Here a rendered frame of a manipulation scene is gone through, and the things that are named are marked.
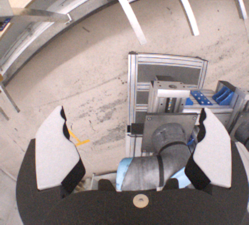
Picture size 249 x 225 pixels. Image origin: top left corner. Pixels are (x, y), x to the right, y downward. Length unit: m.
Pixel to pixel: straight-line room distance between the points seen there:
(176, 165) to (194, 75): 1.15
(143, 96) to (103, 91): 0.52
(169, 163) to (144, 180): 0.09
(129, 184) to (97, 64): 1.31
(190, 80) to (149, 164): 1.17
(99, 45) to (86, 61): 0.25
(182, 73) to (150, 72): 0.33
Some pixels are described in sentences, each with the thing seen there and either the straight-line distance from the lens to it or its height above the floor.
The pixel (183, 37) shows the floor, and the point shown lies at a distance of 1.55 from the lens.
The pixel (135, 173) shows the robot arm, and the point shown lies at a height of 1.23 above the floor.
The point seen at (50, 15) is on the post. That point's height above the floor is 0.92.
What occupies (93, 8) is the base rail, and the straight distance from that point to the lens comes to 0.76.
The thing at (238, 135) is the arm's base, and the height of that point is 1.07.
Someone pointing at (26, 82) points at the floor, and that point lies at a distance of 2.12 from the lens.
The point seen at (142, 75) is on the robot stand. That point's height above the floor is 0.21.
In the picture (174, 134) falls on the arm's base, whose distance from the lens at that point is 0.49.
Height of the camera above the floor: 1.42
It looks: 60 degrees down
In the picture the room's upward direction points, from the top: 175 degrees counter-clockwise
